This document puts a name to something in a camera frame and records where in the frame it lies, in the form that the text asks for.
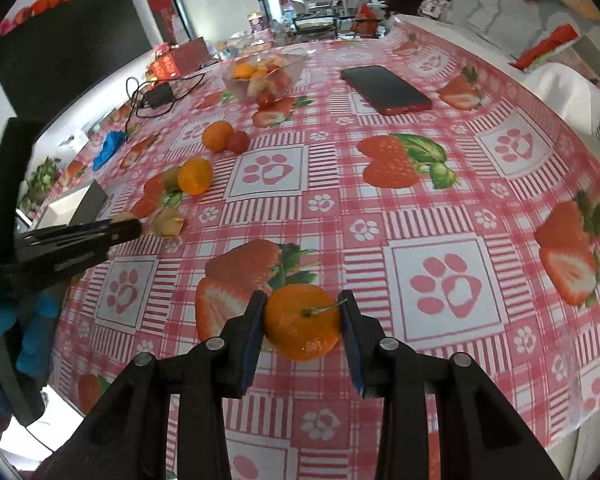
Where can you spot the person's left hand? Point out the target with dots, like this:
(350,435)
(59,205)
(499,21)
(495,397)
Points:
(35,340)

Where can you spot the clear glass bowl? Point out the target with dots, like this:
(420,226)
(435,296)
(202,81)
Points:
(297,66)

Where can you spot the dark red box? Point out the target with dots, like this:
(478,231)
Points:
(190,55)

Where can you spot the mandarin orange with stem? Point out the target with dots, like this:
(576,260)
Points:
(302,325)

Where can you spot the pink flowers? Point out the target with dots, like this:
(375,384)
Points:
(162,49)

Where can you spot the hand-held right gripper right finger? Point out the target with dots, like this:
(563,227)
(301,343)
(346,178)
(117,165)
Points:
(352,347)

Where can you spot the white table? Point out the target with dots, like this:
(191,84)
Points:
(325,0)

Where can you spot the green potted plant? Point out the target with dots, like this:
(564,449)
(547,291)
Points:
(40,180)

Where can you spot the red gift box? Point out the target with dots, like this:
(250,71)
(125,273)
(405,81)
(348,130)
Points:
(164,66)

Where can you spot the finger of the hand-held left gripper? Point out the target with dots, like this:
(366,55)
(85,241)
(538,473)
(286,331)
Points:
(90,245)

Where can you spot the orange cushion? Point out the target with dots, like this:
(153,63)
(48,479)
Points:
(545,47)

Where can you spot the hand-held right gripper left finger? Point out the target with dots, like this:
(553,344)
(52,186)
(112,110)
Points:
(252,342)

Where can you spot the orange red bag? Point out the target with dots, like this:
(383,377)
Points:
(365,17)

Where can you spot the golden physalis husk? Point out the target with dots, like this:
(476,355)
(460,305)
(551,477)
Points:
(167,222)
(125,216)

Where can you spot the round orange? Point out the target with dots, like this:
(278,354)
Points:
(242,71)
(217,136)
(195,177)

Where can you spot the blue fuzzy glove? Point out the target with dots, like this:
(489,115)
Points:
(107,149)

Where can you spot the black television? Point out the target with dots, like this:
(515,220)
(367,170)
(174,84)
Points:
(70,45)

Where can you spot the red-cased smartphone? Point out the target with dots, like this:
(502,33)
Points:
(385,90)

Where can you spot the white open box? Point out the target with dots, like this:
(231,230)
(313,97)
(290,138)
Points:
(65,205)

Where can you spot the red cherry tomato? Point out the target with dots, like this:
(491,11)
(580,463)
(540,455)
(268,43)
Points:
(266,99)
(238,142)

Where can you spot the grey blanket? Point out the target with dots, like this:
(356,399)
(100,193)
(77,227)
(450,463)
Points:
(500,15)

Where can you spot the green kiwi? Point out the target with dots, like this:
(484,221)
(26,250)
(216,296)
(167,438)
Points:
(170,179)

